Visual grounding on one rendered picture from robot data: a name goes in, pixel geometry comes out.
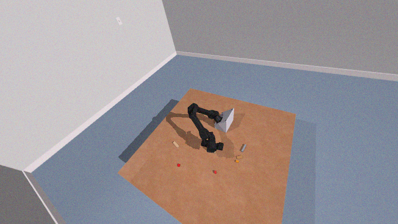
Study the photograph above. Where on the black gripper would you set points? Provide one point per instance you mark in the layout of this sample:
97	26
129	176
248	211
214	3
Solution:
219	146

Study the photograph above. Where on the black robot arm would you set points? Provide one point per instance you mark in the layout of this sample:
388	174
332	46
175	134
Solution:
203	132

